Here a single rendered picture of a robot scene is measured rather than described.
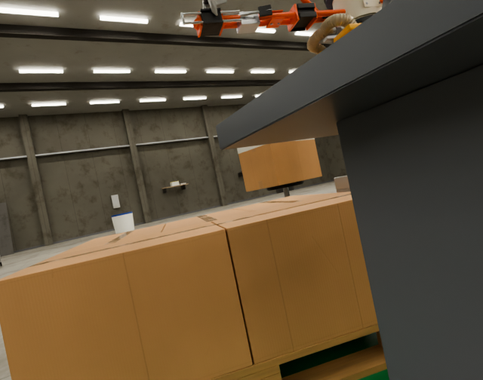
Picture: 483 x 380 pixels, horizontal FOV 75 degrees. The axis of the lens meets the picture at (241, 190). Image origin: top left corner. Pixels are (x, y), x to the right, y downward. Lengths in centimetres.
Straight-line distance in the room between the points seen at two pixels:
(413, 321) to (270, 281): 55
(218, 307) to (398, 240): 62
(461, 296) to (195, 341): 71
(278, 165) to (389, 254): 214
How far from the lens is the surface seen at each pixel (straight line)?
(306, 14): 130
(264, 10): 123
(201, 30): 120
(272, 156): 252
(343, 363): 121
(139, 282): 92
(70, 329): 98
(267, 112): 38
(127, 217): 876
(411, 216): 42
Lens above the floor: 64
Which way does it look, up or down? level
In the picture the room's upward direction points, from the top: 12 degrees counter-clockwise
